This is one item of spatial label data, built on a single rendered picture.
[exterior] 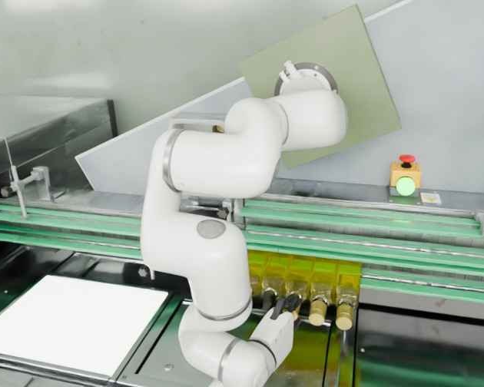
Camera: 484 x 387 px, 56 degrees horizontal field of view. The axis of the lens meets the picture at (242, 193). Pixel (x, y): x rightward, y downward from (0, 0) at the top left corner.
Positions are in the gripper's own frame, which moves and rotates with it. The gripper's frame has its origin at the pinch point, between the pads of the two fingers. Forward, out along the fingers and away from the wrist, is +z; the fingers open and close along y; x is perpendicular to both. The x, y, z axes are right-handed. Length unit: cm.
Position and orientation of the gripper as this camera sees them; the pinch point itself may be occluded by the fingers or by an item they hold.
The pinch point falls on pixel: (292, 312)
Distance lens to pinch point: 102.5
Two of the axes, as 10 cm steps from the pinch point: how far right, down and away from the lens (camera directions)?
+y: -0.2, -9.2, -4.0
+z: 5.1, -3.5, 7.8
